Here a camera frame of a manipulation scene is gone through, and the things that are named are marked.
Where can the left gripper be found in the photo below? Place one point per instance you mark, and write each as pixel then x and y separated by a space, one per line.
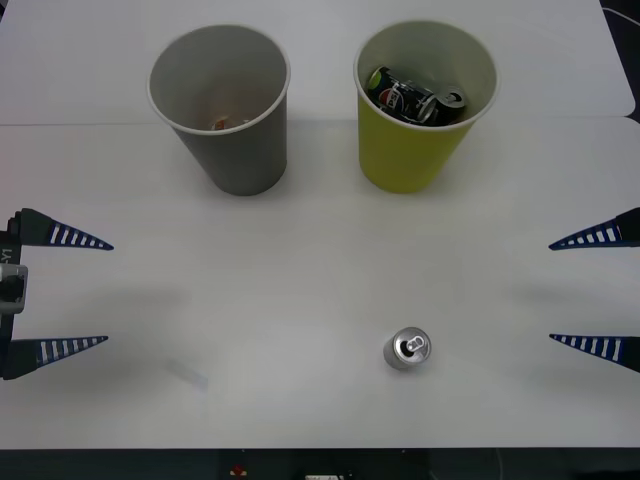
pixel 14 240

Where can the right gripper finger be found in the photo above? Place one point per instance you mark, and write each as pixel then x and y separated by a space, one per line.
pixel 625 231
pixel 625 350

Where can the black can with green print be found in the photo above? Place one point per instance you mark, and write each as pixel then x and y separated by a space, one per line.
pixel 407 347

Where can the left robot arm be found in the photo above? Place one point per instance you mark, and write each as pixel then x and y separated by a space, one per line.
pixel 12 292

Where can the black drink can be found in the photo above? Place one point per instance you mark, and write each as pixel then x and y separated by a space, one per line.
pixel 450 102
pixel 400 97

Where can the yellow-green plastic waste bin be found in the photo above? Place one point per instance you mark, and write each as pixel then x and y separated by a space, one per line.
pixel 400 155

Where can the grey plastic waste bin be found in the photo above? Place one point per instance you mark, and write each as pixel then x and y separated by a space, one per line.
pixel 245 160

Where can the small plastic bottle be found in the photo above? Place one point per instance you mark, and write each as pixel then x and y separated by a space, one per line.
pixel 220 123

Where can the black robot torso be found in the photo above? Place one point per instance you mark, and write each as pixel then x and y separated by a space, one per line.
pixel 280 465

